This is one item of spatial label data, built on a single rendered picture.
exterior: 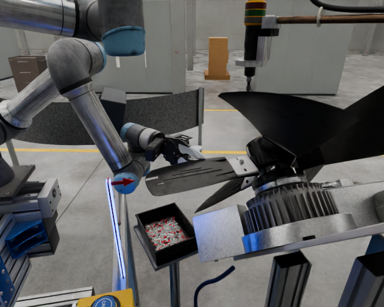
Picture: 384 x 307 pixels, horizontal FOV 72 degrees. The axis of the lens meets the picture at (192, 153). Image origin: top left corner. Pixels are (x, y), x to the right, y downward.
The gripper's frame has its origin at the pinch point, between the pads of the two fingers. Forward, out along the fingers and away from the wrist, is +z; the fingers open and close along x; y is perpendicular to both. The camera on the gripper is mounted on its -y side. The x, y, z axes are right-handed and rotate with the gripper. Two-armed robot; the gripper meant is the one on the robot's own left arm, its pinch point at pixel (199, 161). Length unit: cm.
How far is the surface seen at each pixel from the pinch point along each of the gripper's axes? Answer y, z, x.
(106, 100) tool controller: 8, -56, -8
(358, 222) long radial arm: 14.5, 40.5, 8.0
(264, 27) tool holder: -1.4, 14.5, -34.7
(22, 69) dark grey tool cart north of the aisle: 192, -662, 36
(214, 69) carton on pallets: 665, -448, 17
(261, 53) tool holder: -0.9, 14.4, -29.7
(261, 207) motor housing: -2.4, 21.4, 4.6
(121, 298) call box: -35.3, 10.5, 14.5
